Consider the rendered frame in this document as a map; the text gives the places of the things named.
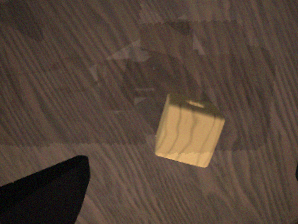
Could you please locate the wooden block with hole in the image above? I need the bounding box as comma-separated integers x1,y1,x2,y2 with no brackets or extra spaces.
154,93,225,168

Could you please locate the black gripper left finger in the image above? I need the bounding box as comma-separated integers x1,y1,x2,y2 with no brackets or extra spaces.
0,155,90,224

